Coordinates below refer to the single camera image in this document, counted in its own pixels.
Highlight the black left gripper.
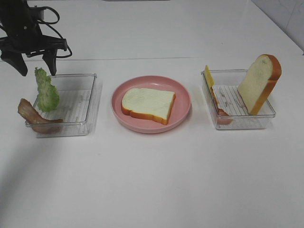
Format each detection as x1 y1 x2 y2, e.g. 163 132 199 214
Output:
0 0 67 76

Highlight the green lettuce leaf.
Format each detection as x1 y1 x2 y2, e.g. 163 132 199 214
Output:
34 67 60 112

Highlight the bread slice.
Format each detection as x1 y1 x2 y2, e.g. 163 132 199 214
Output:
237 54 282 115
121 88 176 125

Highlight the yellow cheese slice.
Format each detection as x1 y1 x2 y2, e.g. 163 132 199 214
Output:
204 65 214 88

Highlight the clear left plastic tray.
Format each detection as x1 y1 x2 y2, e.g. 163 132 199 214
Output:
25 73 102 138

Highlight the clear plastic tray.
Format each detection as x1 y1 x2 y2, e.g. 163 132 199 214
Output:
201 69 276 130
25 73 102 138

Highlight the pink round plate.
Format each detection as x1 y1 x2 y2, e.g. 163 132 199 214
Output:
111 76 191 133

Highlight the clear right plastic tray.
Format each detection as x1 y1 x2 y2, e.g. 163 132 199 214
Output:
201 69 276 130

